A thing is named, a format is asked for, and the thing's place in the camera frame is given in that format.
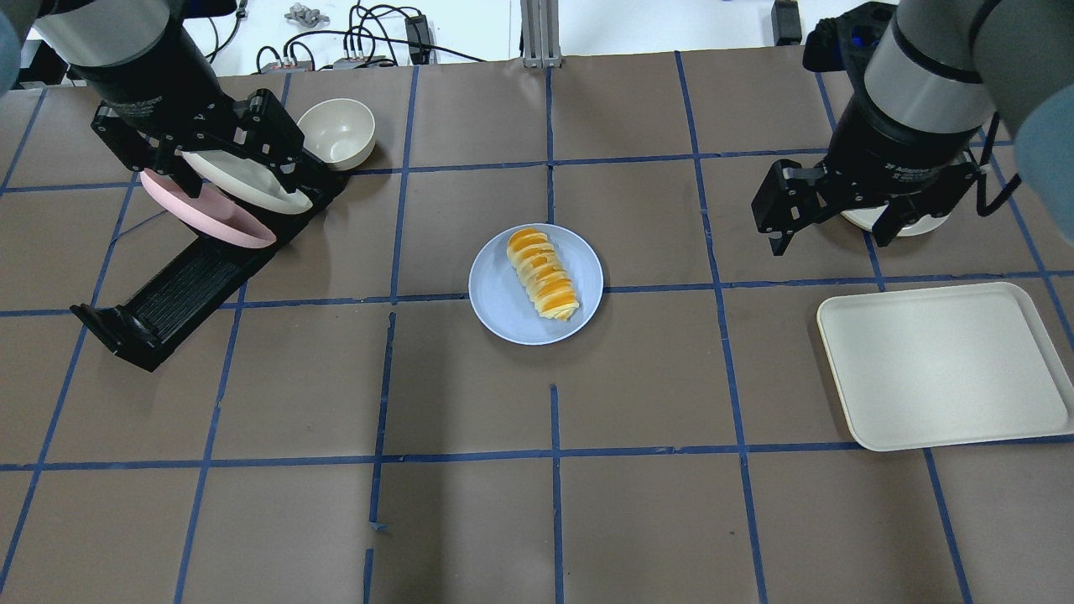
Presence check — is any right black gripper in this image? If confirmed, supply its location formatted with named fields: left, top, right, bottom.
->
left=751, top=101, right=982, bottom=257

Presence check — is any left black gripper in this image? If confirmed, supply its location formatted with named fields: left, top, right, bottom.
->
left=91, top=80, right=310, bottom=198

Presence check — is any yellow orange bread loaf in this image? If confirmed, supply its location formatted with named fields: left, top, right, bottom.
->
left=506, top=228, right=580, bottom=321

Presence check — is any blue plate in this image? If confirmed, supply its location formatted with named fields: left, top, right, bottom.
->
left=468, top=222, right=605, bottom=346

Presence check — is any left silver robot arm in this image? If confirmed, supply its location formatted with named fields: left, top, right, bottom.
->
left=2, top=1, right=334, bottom=196

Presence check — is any cream round plate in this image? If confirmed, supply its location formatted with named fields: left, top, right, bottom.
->
left=839, top=206, right=950, bottom=238

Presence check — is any cream plate in rack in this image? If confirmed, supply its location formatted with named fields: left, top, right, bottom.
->
left=183, top=150, right=313, bottom=215

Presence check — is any pink plate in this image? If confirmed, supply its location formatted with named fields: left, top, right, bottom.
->
left=139, top=169, right=277, bottom=249

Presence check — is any cream bowl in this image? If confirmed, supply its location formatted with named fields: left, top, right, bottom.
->
left=297, top=98, right=377, bottom=172

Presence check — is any cream rectangular tray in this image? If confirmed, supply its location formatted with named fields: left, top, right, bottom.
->
left=816, top=282, right=1071, bottom=452

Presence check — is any black power adapter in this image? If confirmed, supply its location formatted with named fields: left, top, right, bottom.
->
left=770, top=0, right=803, bottom=46

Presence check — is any black dish rack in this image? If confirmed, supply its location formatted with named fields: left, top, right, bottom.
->
left=70, top=174, right=346, bottom=372

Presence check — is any aluminium frame post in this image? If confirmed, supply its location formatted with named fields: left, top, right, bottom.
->
left=520, top=0, right=563, bottom=69

